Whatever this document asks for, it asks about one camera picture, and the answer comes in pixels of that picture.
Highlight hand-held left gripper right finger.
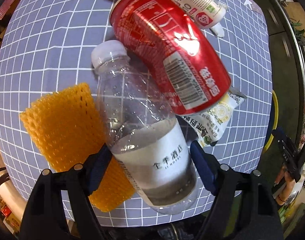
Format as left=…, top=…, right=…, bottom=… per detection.
left=190, top=140, right=284, bottom=240

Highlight green onions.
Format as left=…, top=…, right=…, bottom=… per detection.
left=291, top=21, right=305, bottom=45

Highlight orange foam fruit net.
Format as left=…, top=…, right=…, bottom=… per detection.
left=20, top=82, right=135, bottom=212

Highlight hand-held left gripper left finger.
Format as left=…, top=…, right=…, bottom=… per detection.
left=20, top=144, right=113, bottom=240

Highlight red soda can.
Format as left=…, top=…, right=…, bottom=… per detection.
left=110, top=0, right=231, bottom=115

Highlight clear plastic water bottle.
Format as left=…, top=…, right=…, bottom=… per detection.
left=91, top=40, right=199, bottom=215

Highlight person's right hand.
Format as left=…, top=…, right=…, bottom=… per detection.
left=274, top=166, right=296, bottom=204

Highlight yellow rimmed trash bin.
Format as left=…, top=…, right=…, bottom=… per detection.
left=264, top=90, right=279, bottom=153

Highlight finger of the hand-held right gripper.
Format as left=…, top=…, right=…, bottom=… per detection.
left=271, top=127, right=290, bottom=150

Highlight white green snack wrapper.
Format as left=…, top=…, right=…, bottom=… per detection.
left=181, top=86, right=245, bottom=147

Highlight long green base cabinet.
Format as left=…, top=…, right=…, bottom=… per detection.
left=266, top=0, right=304, bottom=140

